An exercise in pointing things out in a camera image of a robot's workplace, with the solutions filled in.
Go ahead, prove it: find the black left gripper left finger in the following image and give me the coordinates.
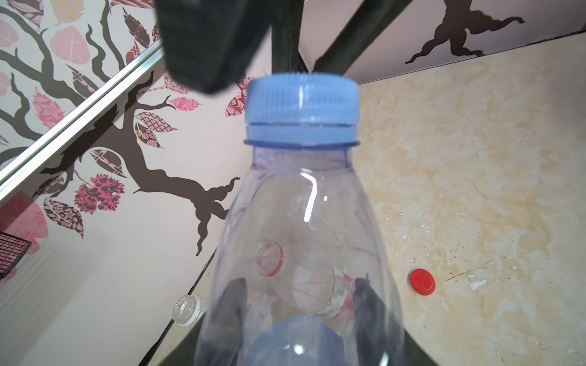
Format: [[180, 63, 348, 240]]
[[160, 278, 247, 365]]

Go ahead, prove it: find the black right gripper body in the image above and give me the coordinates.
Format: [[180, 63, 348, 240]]
[[154, 0, 274, 94]]

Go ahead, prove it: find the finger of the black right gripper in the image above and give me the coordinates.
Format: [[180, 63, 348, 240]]
[[271, 0, 305, 73], [313, 0, 412, 76]]

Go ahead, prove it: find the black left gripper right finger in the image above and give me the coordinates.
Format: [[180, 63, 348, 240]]
[[353, 278, 437, 366]]

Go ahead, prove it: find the red bottle cap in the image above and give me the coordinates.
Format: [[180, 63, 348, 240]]
[[409, 268, 436, 296]]

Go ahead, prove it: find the blue bottle cap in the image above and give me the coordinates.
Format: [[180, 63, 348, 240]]
[[245, 73, 360, 126]]

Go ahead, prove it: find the clear bottle blue neck ring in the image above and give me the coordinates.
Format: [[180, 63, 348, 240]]
[[191, 123, 406, 366]]

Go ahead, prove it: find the black wire basket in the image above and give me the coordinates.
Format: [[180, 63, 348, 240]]
[[0, 232, 32, 279]]

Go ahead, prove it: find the aluminium rail left wall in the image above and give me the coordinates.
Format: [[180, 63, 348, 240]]
[[1, 40, 164, 204]]

